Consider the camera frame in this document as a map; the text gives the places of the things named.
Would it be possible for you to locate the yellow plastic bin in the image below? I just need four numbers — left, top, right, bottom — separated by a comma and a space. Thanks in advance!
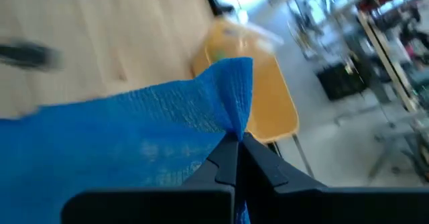
190, 17, 300, 144

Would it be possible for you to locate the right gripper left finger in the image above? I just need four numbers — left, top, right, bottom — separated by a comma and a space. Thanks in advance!
62, 135, 239, 224

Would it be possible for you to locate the black floor box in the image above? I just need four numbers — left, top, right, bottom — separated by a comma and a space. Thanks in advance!
316, 62, 369, 101

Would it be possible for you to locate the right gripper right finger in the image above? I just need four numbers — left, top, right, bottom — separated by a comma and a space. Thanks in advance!
241, 133, 429, 224

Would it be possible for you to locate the blue elastic bandage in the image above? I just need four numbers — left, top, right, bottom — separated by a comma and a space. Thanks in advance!
0, 56, 255, 224

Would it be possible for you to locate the clear plastic zip bag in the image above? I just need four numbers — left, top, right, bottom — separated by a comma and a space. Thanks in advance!
207, 14, 285, 64

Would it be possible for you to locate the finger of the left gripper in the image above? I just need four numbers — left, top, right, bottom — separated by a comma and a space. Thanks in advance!
0, 39, 64, 72

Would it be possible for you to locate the cluttered background workbench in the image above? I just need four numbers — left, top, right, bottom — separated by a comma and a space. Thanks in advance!
288, 0, 429, 181

